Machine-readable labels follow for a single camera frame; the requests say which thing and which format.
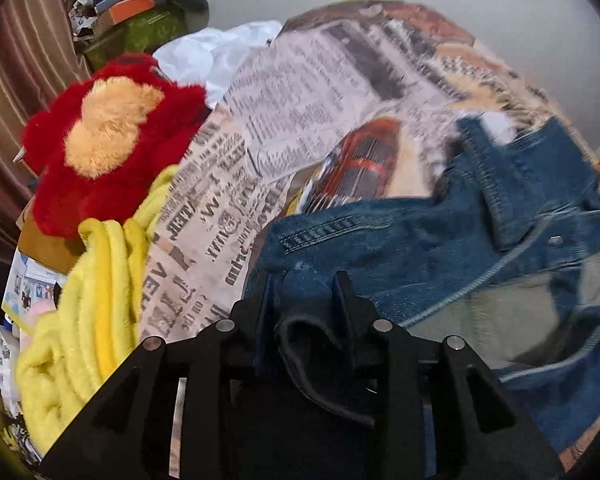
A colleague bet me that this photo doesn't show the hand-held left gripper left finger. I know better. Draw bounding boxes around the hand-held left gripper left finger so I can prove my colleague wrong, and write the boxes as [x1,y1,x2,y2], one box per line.
[40,271,272,480]

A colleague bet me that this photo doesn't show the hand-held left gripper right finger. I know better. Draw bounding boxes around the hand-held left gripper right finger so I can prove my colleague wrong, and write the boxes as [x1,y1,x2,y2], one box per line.
[334,270,567,480]

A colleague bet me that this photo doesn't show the blue denim jacket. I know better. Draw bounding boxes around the blue denim jacket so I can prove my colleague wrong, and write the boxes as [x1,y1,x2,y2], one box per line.
[245,115,600,457]

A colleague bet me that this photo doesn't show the yellow fleece blanket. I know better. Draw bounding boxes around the yellow fleece blanket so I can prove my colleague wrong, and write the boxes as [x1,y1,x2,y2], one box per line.
[15,165,182,457]

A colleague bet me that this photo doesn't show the red plush toy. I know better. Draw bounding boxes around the red plush toy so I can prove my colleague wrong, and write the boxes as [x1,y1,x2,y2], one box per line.
[20,52,209,242]

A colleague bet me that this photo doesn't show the newspaper print blanket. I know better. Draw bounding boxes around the newspaper print blanket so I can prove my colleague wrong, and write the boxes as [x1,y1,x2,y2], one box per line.
[139,0,600,347]

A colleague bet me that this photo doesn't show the brown cardboard box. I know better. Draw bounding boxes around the brown cardboard box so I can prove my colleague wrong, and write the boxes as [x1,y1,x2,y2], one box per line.
[17,200,87,277]

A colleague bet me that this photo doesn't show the printed white box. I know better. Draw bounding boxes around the printed white box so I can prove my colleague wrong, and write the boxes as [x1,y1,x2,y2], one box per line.
[0,249,64,332]

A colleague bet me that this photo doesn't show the white cloth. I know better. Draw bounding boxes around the white cloth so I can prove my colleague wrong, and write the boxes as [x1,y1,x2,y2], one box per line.
[152,20,284,109]

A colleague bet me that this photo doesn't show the green patterned box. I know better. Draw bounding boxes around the green patterned box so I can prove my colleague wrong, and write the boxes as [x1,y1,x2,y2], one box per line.
[77,7,189,72]

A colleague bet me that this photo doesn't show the orange box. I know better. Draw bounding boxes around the orange box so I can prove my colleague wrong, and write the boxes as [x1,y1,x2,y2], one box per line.
[97,0,157,24]

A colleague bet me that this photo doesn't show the striped red curtain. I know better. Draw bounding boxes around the striped red curtain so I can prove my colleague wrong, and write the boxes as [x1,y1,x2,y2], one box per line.
[0,0,92,262]

